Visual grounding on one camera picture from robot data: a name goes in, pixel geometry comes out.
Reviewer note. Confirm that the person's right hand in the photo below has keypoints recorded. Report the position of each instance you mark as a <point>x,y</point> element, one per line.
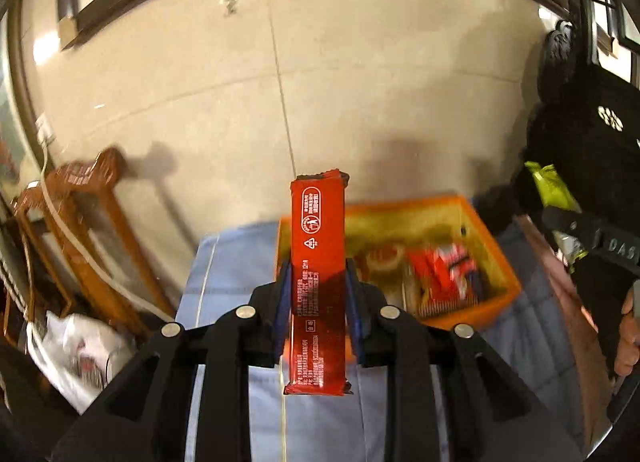
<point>629,337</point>

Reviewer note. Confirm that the green snack packet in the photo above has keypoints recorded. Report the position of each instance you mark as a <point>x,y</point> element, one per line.
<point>552,187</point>

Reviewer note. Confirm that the brown wooden chair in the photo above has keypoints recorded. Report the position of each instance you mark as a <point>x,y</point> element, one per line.
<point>95,202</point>

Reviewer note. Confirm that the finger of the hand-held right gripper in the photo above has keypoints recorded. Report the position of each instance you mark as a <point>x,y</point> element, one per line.
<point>562,222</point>

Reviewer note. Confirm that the red and white snack packet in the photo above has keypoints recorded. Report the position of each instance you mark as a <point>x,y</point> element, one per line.
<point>442,269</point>

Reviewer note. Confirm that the white wall outlet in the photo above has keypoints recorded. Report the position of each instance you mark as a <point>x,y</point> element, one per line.
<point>43,128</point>

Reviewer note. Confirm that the red snack bar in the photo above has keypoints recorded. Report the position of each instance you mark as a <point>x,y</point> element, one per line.
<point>317,262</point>

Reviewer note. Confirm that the light blue blanket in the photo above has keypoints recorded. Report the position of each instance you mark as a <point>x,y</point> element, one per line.
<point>505,357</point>

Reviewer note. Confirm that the round red snack cup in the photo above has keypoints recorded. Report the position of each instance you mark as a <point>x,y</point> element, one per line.
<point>384,258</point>

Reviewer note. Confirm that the black carved wooden furniture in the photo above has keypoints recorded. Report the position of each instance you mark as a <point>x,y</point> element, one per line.
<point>595,2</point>

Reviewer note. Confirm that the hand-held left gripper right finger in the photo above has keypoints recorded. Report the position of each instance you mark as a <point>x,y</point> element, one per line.
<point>356,307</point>

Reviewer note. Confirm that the orange plastic storage bin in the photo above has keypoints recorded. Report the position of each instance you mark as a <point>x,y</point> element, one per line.
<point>492,267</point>

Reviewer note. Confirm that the white plastic bag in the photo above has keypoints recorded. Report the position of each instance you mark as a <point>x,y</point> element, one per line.
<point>75,357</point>

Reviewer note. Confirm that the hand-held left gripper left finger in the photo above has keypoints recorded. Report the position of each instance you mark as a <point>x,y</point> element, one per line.
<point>283,307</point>

